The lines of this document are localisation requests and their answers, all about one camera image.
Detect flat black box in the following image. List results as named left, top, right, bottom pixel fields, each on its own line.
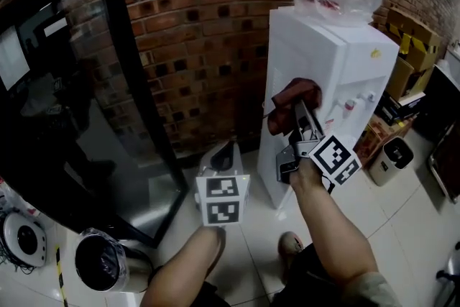
left=374, top=90, right=421, bottom=127

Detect black box with white lid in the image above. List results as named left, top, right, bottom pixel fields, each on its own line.
left=397, top=91, right=427, bottom=109

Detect white square waste bin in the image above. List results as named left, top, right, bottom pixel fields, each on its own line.
left=367, top=135, right=415, bottom=188

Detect person's black shorts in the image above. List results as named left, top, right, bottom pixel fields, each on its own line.
left=201, top=243, right=348, bottom=307

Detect cardboard box with striped tape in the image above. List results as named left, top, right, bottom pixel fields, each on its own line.
left=384, top=6, right=443, bottom=71

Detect black chair base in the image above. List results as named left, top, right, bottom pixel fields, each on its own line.
left=436, top=255, right=460, bottom=307

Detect person's right shoe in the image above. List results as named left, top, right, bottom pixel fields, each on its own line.
left=279, top=231, right=305, bottom=265

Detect person's right forearm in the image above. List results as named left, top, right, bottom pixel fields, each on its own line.
left=289, top=160, right=380, bottom=294

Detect brown cloth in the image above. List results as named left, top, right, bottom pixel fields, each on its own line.
left=266, top=77, right=323, bottom=136

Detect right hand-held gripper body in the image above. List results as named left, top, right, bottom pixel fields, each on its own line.
left=275, top=134, right=362, bottom=186

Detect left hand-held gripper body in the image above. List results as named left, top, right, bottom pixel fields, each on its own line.
left=193, top=167, right=252, bottom=227

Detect yellow and black striped tape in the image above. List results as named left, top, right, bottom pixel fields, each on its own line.
left=53, top=244, right=70, bottom=307

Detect white water dispenser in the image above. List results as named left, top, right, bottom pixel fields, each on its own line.
left=257, top=6, right=401, bottom=211

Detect black cabinet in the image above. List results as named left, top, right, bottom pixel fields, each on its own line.
left=413, top=64, right=460, bottom=142

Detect printed cardboard box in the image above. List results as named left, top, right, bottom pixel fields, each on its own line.
left=354, top=114, right=414, bottom=167

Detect white round device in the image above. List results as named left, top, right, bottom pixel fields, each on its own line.
left=2, top=214, right=48, bottom=267

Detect person's left forearm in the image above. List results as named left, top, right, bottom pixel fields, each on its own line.
left=139, top=226, right=227, bottom=307

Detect metal framed chair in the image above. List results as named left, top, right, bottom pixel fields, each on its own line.
left=427, top=125, right=460, bottom=205

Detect black framed glass panel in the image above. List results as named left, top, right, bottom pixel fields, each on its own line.
left=0, top=0, right=190, bottom=249

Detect person's beige shirt sleeve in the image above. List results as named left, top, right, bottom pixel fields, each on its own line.
left=337, top=272, right=400, bottom=307

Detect steel trash can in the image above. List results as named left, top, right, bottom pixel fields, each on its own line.
left=74, top=227, right=152, bottom=294

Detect pile of plastic bags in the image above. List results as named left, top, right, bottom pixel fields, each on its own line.
left=0, top=178, right=41, bottom=219

